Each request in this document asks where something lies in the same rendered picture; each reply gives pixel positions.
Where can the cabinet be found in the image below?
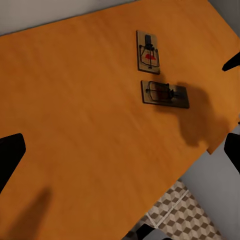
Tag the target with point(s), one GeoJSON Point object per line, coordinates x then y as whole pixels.
{"type": "Point", "coordinates": [97, 158]}

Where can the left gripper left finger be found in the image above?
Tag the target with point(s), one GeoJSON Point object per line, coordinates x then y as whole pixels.
{"type": "Point", "coordinates": [12, 149]}

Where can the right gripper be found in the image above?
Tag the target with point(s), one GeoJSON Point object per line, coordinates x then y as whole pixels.
{"type": "Point", "coordinates": [233, 62]}

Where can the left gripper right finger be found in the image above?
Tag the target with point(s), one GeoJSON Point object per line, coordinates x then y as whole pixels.
{"type": "Point", "coordinates": [232, 149]}

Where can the mousetrap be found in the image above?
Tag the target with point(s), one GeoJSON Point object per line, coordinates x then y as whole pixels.
{"type": "Point", "coordinates": [155, 93]}
{"type": "Point", "coordinates": [147, 53]}

